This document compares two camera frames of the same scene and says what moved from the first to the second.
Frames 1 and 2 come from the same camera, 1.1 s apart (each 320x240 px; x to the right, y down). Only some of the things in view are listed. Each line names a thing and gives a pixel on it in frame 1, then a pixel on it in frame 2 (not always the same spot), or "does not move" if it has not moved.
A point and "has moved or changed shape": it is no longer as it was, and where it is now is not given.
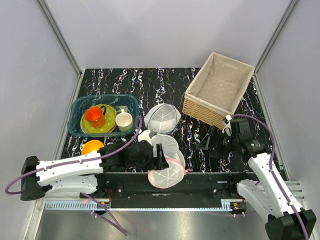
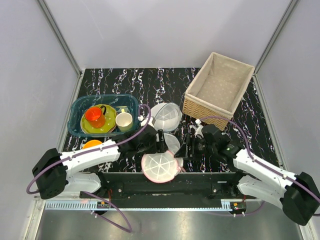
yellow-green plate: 110,123 does not move
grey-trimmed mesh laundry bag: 162,118 does not move
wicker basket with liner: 216,89 does not move
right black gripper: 218,152 -> 184,152
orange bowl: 91,145 does not move
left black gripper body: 150,163 -> 154,146
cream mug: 124,121 does not move
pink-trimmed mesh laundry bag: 174,174 has moved or changed shape
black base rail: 194,187 does not move
